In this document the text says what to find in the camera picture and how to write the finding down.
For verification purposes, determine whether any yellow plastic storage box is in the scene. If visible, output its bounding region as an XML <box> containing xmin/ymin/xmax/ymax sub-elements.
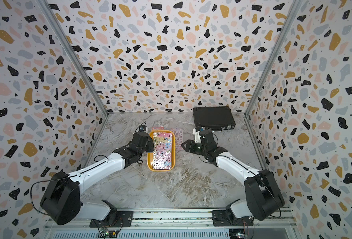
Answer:
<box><xmin>147</xmin><ymin>129</ymin><xmax>176</xmax><ymax>172</ymax></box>

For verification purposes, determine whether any purple 3D sticker sheet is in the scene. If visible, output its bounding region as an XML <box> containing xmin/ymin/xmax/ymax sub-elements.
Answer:
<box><xmin>171</xmin><ymin>128</ymin><xmax>183</xmax><ymax>151</ymax></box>

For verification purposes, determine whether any pink yellow cat sticker sheet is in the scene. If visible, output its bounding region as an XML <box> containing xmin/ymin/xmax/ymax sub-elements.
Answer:
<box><xmin>152</xmin><ymin>132</ymin><xmax>173</xmax><ymax>170</ymax></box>

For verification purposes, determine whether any red blue cat sticker sheet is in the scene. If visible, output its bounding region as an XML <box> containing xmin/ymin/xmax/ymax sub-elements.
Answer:
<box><xmin>151</xmin><ymin>126</ymin><xmax>165</xmax><ymax>131</ymax></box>

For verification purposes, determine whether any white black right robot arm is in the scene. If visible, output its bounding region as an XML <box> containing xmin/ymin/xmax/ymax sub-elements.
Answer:
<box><xmin>181</xmin><ymin>129</ymin><xmax>285</xmax><ymax>224</ymax></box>

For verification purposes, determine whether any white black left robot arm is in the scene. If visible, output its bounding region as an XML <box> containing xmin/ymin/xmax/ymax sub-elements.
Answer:
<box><xmin>40</xmin><ymin>131</ymin><xmax>154</xmax><ymax>226</ymax></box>

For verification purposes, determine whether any black hard case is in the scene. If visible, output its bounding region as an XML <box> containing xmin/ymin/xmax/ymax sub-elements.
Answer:
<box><xmin>193</xmin><ymin>107</ymin><xmax>236</xmax><ymax>131</ymax></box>

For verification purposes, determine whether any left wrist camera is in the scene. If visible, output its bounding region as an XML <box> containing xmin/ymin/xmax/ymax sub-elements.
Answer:
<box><xmin>137</xmin><ymin>124</ymin><xmax>147</xmax><ymax>132</ymax></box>

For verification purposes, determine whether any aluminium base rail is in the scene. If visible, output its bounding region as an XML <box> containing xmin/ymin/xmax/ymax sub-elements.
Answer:
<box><xmin>42</xmin><ymin>208</ymin><xmax>301</xmax><ymax>239</ymax></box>

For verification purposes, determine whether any left aluminium corner post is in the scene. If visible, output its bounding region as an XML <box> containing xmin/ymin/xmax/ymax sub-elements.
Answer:
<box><xmin>36</xmin><ymin>0</ymin><xmax>108</xmax><ymax>117</ymax></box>

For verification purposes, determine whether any aluminium corner post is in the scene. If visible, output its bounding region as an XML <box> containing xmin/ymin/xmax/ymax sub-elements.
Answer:
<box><xmin>36</xmin><ymin>0</ymin><xmax>108</xmax><ymax>117</ymax></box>
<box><xmin>244</xmin><ymin>0</ymin><xmax>302</xmax><ymax>120</ymax></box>

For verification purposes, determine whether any right aluminium corner post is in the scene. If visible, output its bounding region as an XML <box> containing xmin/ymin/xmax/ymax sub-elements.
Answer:
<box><xmin>244</xmin><ymin>0</ymin><xmax>302</xmax><ymax>120</ymax></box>

